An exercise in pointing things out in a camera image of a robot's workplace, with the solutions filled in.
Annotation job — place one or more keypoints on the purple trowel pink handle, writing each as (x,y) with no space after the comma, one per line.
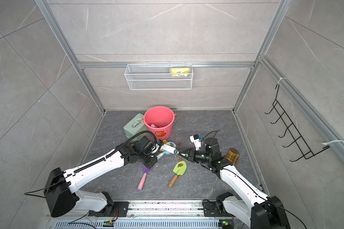
(145,173)

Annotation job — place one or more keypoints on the blue toy trowel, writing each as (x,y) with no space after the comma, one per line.
(162,153)

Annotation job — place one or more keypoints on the yellow sponge in basket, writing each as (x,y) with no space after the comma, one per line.
(180,71)

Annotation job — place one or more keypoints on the white cleaning brush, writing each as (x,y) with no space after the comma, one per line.
(173,150)

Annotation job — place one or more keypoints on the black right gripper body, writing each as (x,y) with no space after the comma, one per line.
(199,156)

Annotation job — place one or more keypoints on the white wire wall basket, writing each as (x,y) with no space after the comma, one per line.
(156,77)

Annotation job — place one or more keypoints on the mint green tissue box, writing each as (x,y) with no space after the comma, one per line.
(135,126)

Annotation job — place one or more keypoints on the black wall hook rack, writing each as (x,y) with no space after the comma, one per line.
(291,130)

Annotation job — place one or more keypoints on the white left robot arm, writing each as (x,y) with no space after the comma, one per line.
(63,187)

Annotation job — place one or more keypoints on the green trowel wooden handle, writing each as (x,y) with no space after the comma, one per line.
(178,170)

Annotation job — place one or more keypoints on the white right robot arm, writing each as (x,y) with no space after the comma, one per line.
(251,206)

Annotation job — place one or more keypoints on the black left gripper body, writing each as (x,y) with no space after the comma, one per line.
(147,159)

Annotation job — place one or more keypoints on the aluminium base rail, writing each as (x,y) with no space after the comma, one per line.
(162,214)

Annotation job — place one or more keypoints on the pink plastic bucket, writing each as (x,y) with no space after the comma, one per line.
(163,118)

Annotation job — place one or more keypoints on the plaid brown cloth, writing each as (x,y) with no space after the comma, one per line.
(233,156)

